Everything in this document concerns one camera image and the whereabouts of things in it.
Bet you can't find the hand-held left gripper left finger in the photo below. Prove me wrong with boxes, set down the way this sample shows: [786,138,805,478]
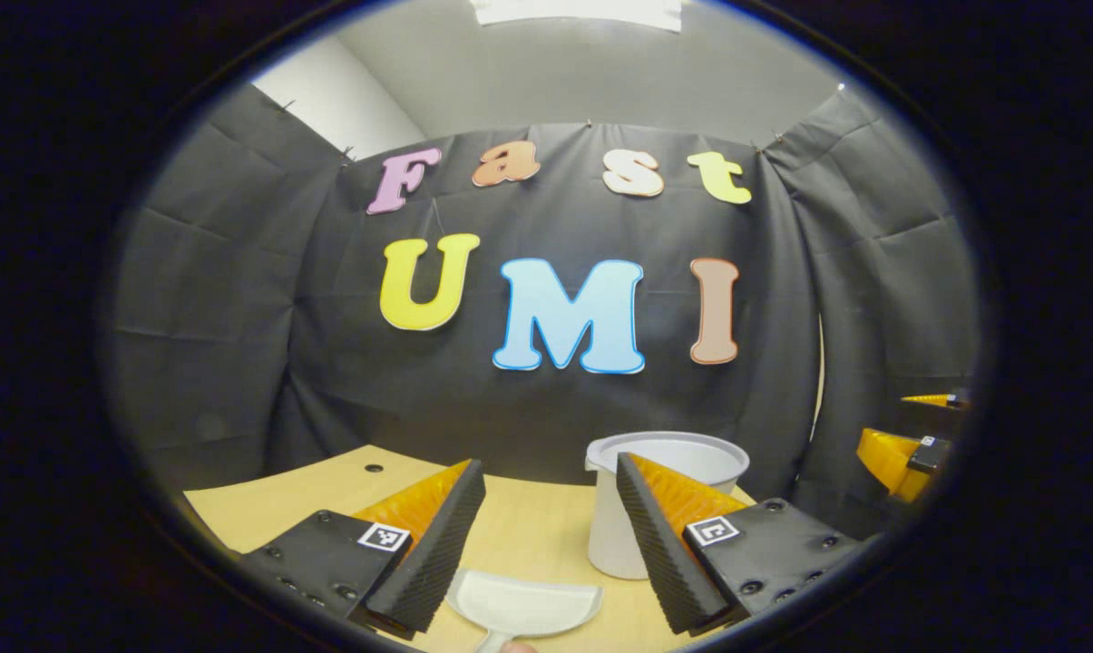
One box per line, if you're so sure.
[238,458,488,638]

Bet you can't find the wooden desktop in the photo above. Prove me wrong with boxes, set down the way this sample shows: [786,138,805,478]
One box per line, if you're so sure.
[183,444,765,653]

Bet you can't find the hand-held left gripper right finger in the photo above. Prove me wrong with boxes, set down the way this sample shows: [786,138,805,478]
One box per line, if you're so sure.
[616,452,873,636]

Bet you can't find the black backdrop cloth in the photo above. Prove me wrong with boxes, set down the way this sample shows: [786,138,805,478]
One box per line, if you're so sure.
[102,82,982,545]

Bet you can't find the white ribbed garbage bin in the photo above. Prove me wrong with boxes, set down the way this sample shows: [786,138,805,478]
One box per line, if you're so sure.
[585,431,751,581]

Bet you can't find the ceiling light panel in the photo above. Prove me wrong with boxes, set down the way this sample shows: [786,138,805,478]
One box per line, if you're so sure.
[469,0,692,34]

